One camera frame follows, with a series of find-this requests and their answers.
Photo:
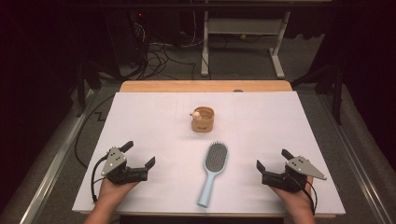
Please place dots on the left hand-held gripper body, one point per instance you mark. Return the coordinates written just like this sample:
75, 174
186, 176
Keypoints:
113, 160

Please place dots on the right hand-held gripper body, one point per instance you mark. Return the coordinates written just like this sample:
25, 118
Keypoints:
299, 165

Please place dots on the light blue hairbrush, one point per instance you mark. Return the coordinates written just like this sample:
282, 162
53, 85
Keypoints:
215, 157

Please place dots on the person's left hand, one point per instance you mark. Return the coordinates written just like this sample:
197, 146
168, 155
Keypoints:
112, 193

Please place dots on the person's right hand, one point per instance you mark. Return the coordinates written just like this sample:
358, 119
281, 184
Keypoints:
297, 200

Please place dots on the white table cover sheet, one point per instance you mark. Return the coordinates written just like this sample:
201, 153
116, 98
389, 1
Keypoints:
264, 140

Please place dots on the wooden cup with small figure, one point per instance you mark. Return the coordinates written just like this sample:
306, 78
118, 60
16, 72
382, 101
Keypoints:
203, 124

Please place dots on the dark metal stand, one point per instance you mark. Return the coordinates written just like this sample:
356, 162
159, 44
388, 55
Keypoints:
337, 96
81, 90

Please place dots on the black computer tower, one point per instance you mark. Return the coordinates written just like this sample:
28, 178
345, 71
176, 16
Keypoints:
127, 37

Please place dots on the aluminium floor rail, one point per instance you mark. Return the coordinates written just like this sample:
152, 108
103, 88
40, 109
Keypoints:
355, 149
53, 168

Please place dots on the white metal desk frame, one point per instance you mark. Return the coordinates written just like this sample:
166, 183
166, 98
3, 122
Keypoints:
243, 26

